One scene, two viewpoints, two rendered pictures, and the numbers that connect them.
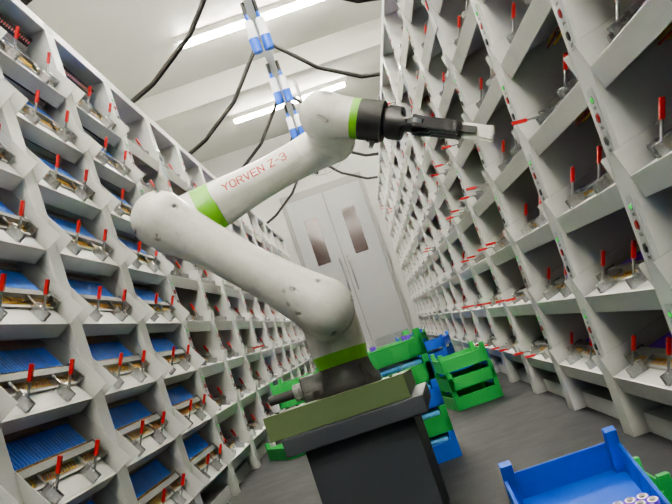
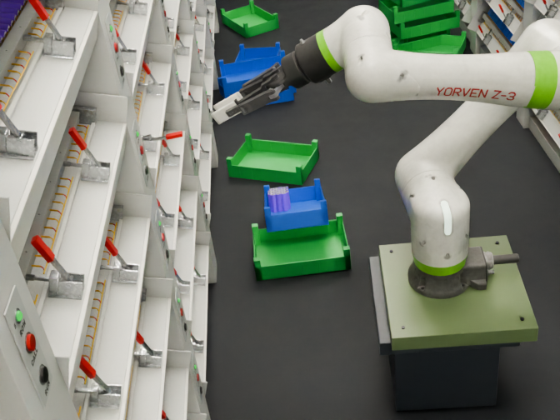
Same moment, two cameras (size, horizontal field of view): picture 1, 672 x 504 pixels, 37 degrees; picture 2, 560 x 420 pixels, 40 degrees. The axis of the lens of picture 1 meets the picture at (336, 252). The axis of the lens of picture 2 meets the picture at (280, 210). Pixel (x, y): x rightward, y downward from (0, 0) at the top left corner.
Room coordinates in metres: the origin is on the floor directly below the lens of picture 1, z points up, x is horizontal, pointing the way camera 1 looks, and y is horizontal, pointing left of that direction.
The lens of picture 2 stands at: (3.68, -0.29, 1.55)
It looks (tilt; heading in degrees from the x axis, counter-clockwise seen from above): 35 degrees down; 180
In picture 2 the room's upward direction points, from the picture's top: 8 degrees counter-clockwise
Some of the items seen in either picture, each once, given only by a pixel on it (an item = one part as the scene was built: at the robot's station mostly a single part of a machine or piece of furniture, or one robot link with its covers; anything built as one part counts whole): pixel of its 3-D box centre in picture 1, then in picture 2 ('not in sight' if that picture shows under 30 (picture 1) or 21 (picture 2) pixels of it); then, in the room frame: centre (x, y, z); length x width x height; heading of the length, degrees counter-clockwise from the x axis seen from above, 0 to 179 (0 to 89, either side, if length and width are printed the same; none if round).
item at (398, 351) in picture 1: (371, 356); not in sight; (3.05, 0.00, 0.36); 0.30 x 0.20 x 0.08; 98
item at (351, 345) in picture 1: (330, 324); (438, 223); (2.28, 0.07, 0.48); 0.16 x 0.13 x 0.19; 1
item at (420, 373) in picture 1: (379, 381); not in sight; (3.05, 0.00, 0.28); 0.30 x 0.20 x 0.08; 98
